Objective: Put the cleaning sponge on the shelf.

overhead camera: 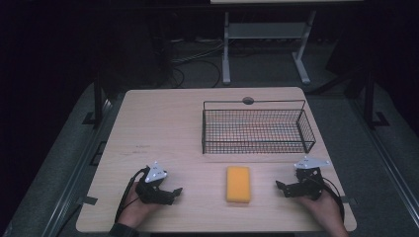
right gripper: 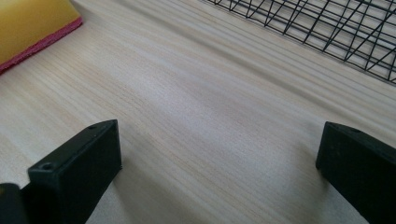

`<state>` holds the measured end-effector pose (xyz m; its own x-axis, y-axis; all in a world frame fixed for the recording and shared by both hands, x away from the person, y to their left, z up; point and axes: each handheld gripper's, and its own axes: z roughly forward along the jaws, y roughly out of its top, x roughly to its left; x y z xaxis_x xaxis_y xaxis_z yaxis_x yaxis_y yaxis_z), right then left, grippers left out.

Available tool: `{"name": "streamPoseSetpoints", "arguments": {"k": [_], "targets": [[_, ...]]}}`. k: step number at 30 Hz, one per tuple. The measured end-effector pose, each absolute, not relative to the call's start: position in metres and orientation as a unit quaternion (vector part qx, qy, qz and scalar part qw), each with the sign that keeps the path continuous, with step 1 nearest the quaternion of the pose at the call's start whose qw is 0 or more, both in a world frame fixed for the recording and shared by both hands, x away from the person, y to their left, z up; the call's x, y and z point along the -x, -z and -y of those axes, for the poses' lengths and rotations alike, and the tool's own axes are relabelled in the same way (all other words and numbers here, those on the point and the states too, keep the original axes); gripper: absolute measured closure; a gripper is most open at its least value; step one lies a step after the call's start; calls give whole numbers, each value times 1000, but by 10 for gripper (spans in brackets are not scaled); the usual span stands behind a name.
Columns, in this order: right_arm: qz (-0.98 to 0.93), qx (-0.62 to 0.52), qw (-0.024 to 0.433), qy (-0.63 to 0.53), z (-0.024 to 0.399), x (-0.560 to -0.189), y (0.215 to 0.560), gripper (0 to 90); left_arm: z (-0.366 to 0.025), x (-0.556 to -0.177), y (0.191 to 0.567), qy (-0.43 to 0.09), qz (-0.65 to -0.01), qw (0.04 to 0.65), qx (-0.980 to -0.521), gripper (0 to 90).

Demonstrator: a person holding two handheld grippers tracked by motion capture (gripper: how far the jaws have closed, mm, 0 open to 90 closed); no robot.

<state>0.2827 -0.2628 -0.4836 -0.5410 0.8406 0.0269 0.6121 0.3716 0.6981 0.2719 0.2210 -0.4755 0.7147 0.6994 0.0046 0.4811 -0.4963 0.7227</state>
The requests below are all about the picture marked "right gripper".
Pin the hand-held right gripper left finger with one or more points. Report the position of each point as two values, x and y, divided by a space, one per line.
74 174

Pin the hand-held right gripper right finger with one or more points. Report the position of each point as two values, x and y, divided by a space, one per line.
361 168

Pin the yellow sponge with pink edge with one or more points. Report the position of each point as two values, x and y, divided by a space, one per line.
28 28

